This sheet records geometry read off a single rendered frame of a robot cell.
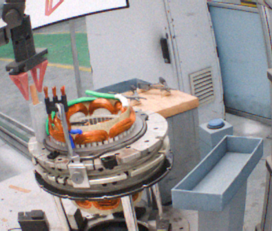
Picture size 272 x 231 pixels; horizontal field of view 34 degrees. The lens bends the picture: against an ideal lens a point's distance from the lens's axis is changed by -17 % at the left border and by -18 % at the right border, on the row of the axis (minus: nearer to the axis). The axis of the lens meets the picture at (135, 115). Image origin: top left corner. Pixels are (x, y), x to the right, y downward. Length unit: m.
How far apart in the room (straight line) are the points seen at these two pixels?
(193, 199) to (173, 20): 2.53
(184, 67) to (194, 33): 0.28
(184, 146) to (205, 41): 2.27
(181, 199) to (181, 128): 0.47
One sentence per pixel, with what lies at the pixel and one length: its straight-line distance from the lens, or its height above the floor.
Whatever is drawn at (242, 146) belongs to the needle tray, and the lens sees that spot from 1.07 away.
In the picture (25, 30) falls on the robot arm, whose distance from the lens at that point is 1.02.
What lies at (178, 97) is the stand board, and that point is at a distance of 1.34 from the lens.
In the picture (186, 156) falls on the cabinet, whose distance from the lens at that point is 1.36.
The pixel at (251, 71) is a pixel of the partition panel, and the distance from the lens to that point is 3.64.
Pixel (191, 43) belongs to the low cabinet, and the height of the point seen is 0.76.
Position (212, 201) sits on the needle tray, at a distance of 0.85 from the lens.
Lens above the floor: 1.49
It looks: 20 degrees down
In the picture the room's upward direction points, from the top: 8 degrees counter-clockwise
